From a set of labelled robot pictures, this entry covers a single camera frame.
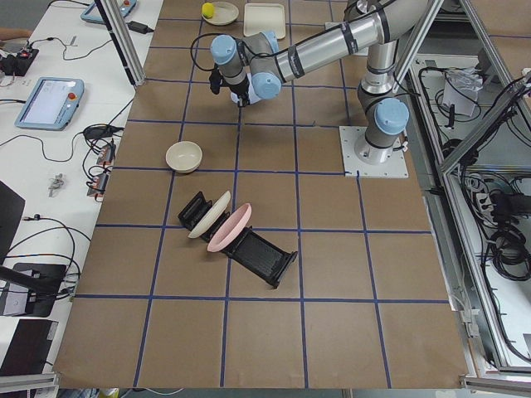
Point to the black power adapter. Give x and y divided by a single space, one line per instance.
139 27

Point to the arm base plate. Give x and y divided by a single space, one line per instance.
394 166
331 25

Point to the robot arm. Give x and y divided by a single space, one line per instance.
391 31

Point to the blue teach pendant near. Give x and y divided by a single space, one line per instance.
51 104

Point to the cream bowl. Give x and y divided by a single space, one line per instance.
184 157

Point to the black monitor stand base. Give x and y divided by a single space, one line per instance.
31 289

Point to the crumpled white paper bag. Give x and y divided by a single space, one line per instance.
461 90

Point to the white shallow dish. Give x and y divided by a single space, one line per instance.
225 14

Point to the pink plate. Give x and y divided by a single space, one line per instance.
230 229

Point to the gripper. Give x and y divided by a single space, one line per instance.
238 88

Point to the white rectangular tray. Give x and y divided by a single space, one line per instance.
264 17

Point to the cream plate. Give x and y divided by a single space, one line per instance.
211 216

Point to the yellow lemon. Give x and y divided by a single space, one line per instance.
208 10

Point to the blue plate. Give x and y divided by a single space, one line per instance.
251 94

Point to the black dish rack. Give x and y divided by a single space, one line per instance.
252 251

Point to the aluminium frame post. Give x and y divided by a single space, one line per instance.
119 34

